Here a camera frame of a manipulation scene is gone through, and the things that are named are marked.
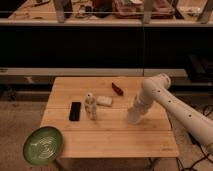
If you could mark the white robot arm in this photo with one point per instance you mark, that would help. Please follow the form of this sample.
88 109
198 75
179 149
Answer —
155 88

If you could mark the white astronaut figurine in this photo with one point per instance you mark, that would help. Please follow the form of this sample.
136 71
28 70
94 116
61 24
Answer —
90 106

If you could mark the long background workbench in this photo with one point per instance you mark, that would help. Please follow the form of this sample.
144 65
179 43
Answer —
107 13

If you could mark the white soap bar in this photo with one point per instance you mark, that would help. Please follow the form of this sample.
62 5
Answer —
104 101

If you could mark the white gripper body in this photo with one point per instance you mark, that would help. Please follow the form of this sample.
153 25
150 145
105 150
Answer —
135 112

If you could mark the black smartphone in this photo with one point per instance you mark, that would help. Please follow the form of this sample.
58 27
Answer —
75 111

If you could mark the green ceramic bowl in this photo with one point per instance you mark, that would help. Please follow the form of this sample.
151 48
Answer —
43 146

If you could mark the wooden folding table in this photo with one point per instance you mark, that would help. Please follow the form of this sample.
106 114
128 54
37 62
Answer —
110 135

